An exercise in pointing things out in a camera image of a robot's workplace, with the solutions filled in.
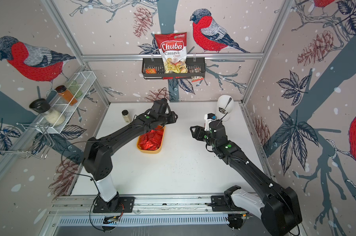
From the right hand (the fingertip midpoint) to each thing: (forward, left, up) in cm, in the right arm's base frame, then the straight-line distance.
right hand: (193, 127), depth 79 cm
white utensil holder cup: (+29, -21, -9) cm, 37 cm away
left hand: (+9, +8, 0) cm, 13 cm away
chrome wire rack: (-14, +66, +13) cm, 69 cm away
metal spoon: (+29, -24, -17) cm, 41 cm away
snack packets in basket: (+30, 0, +11) cm, 32 cm away
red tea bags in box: (0, +26, -16) cm, 30 cm away
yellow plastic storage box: (-6, +26, -21) cm, 33 cm away
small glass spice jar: (+18, +47, -14) cm, 53 cm away
